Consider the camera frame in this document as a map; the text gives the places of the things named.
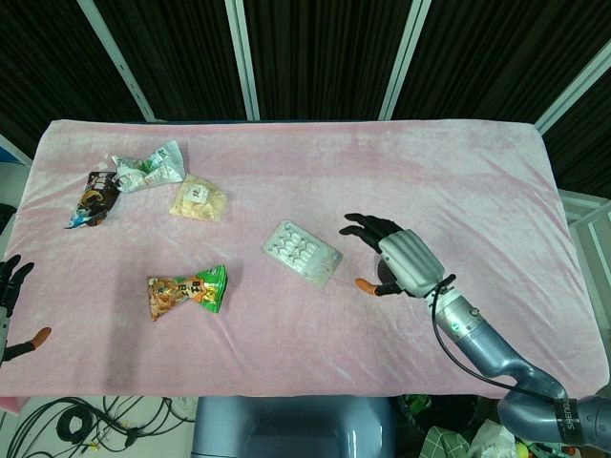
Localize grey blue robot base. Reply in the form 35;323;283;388
193;394;398;458

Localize green checked bag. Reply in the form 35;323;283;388
418;426;473;458

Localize black floor cable bundle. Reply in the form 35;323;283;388
0;395;192;458

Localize silver pill blister pack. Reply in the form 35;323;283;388
261;219;344;288

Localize clear bag yellow snacks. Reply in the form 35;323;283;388
169;174;229;224

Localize black trash bag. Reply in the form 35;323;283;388
398;393;500;436

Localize white metal rack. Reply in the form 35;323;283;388
557;188;611;292

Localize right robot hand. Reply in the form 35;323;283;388
339;213;455;300

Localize pink velvet table cloth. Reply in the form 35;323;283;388
0;118;603;400

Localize white crumpled snack bag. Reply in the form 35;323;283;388
111;139;186;194

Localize white plastic bag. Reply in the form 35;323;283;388
468;418;517;458

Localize brown snack bag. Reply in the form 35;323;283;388
64;170;120;231

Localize white frame post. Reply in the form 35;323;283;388
534;37;611;134
380;0;432;121
223;0;262;121
75;0;156;121

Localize black cup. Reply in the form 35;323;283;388
375;256;398;288

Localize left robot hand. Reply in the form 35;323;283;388
0;254;53;366

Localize blue white board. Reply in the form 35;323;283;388
0;133;34;167

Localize orange green snack bag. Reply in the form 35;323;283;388
146;263;229;323

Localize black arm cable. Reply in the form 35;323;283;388
431;274;569;400

